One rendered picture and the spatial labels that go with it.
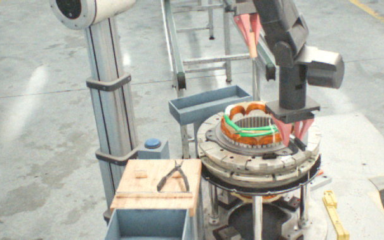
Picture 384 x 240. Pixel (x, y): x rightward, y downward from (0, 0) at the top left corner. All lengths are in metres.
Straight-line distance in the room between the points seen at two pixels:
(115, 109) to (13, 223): 1.63
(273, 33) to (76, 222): 2.11
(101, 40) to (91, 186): 1.80
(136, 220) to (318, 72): 0.51
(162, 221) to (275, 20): 0.50
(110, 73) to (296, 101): 0.63
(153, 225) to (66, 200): 1.95
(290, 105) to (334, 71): 0.12
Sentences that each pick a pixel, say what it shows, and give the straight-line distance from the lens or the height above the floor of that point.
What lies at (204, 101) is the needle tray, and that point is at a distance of 1.61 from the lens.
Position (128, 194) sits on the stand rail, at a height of 1.07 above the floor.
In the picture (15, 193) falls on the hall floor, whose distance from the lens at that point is 3.25.
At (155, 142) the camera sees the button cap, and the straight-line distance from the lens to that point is 1.37.
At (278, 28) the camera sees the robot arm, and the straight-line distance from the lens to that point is 0.94.
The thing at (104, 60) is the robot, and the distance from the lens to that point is 1.44.
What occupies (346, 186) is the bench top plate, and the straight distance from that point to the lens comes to 1.65.
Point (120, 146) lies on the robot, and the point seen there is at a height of 0.96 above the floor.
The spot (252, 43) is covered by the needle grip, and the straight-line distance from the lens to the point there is 1.20.
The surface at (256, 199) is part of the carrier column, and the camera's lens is 1.23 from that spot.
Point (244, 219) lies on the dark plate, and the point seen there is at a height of 0.78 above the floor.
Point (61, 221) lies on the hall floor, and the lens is 2.89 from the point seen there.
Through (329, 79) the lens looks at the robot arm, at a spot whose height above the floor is 1.34.
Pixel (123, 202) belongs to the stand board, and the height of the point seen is 1.07.
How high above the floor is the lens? 1.73
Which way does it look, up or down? 28 degrees down
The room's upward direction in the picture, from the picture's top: 5 degrees counter-clockwise
